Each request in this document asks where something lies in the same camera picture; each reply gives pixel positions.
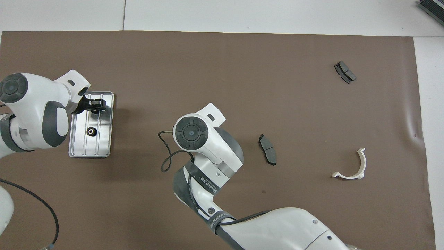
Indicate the grey brake pad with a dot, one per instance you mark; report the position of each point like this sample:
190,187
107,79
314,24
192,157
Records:
345,72
267,149

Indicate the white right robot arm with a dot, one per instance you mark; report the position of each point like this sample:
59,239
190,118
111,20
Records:
215,146

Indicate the dark ribbed device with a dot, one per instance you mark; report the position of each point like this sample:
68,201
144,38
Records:
432,9

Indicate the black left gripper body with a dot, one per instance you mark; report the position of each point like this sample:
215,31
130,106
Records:
85,105

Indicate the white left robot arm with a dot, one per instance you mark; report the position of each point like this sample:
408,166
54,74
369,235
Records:
31,114

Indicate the brown table mat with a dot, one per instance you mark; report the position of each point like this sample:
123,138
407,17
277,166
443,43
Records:
277,104

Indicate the large black bearing gear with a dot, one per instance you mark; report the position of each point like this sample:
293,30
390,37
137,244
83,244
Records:
95,112
88,132

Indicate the white curved plastic bracket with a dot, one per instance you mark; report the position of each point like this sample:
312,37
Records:
352,176

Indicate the silver metal tray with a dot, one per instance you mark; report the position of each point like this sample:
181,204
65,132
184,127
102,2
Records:
104,139

